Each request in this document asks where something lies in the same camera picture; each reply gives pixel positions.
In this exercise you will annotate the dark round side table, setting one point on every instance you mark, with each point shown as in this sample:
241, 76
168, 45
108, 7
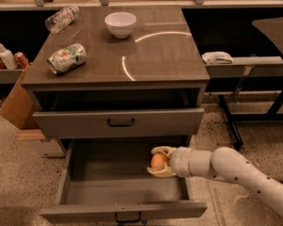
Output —
273, 30

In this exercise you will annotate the red soda can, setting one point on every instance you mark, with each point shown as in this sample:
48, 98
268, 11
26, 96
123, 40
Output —
21, 59

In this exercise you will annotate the clear plastic bottle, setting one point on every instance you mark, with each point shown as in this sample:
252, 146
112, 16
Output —
61, 19

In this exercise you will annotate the orange fruit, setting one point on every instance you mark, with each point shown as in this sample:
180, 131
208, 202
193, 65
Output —
159, 161

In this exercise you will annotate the cardboard box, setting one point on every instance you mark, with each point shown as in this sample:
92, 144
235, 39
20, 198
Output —
18, 108

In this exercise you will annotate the folded white cloth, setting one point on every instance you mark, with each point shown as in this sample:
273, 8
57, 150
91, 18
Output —
218, 57

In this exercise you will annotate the open middle drawer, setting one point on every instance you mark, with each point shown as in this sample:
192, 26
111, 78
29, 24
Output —
106, 179

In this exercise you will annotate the upper grey drawer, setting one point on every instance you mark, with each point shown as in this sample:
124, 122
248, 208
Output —
126, 123

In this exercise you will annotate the green and white can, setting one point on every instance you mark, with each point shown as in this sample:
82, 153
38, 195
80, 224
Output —
67, 58

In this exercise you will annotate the black table leg frame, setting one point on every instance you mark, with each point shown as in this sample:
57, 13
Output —
271, 115

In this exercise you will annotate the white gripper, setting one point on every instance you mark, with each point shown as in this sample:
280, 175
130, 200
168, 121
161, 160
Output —
180, 162

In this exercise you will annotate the grey drawer cabinet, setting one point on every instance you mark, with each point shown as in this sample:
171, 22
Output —
157, 67

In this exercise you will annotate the white pump bottle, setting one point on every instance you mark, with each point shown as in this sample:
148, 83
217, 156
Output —
8, 58

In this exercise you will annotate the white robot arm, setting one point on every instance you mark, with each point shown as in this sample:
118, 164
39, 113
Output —
223, 165

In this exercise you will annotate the white ceramic bowl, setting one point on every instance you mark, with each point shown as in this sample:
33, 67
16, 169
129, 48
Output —
120, 24

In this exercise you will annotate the white box on floor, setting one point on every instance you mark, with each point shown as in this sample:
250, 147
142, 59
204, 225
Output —
44, 147

